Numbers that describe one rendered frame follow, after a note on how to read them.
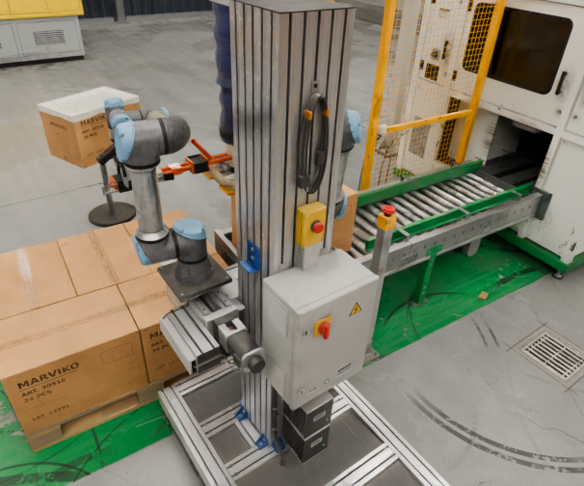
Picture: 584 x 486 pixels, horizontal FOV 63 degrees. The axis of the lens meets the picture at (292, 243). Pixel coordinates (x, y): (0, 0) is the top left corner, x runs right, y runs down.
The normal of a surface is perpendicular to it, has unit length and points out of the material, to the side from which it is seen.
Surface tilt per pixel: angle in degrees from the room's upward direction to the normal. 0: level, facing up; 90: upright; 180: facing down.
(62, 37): 90
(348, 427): 0
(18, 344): 0
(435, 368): 0
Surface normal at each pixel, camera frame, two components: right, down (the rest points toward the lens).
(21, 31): 0.58, 0.48
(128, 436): 0.04, -0.82
